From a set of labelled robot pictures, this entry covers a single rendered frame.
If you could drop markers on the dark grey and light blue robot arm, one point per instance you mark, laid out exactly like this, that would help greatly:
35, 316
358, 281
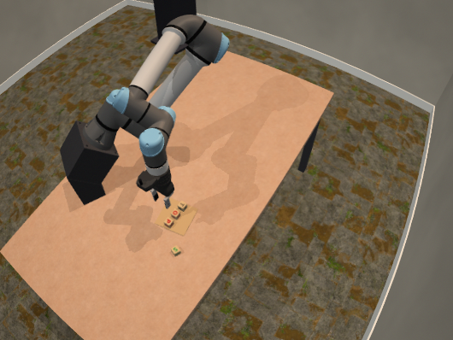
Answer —
147, 121

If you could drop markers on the tan flat mat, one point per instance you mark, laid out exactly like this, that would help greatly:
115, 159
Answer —
182, 223

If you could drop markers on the tan block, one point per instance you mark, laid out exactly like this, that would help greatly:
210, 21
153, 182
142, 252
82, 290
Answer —
182, 206
176, 251
175, 214
168, 222

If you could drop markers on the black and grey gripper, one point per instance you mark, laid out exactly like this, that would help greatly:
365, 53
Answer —
150, 182

